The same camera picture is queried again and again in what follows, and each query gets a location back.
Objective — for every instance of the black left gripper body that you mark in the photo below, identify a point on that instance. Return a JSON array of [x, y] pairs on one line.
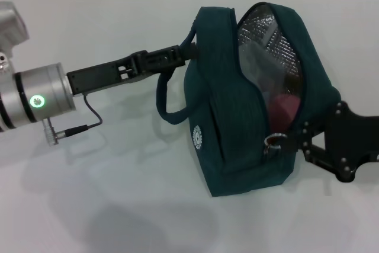
[[100, 76]]

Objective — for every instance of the dark green lunch bag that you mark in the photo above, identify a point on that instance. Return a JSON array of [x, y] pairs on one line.
[[225, 122]]

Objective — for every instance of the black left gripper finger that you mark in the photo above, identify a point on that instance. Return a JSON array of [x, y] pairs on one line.
[[165, 57]]

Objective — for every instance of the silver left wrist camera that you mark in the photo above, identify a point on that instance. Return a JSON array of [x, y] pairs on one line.
[[10, 33]]

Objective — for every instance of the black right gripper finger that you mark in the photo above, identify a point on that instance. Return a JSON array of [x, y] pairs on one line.
[[314, 130], [322, 158]]

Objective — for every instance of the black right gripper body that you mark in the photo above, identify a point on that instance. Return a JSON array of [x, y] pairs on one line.
[[355, 140]]

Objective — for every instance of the pink toy peach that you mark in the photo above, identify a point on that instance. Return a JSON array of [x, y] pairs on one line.
[[284, 110]]

